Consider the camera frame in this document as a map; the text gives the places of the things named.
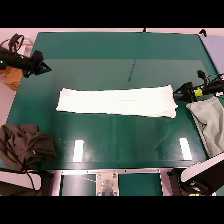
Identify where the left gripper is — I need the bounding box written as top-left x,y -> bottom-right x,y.
23,50 -> 46,78

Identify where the pale grey garment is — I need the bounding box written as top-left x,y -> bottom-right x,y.
185,96 -> 224,158

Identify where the white T-shirt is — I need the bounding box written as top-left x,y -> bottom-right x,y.
55,84 -> 179,120

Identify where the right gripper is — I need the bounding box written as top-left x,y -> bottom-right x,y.
182,81 -> 197,103

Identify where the dark brown garment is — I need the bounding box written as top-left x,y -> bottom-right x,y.
0,123 -> 57,173

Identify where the black cable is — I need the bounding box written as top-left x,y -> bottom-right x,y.
1,33 -> 26,54

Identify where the silver frame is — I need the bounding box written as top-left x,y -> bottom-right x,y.
0,167 -> 214,197

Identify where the brown cardboard box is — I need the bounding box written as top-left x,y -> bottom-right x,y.
0,65 -> 24,92

